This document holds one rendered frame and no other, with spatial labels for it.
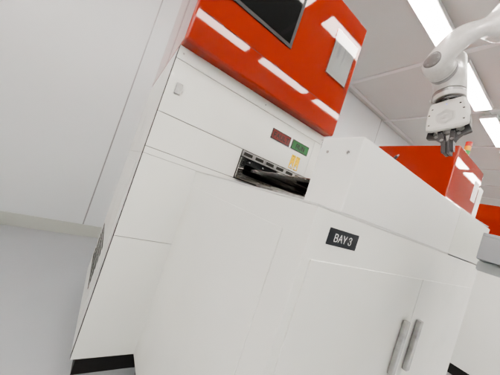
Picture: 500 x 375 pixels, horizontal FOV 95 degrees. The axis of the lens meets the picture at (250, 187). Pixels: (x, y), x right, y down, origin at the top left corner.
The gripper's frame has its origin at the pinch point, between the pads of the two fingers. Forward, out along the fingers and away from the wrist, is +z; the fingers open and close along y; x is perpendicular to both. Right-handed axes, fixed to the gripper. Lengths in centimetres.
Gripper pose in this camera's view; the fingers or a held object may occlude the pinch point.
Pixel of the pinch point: (447, 149)
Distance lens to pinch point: 90.9
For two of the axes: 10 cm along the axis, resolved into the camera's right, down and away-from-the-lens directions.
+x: 8.0, 2.8, 5.3
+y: 5.7, -0.6, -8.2
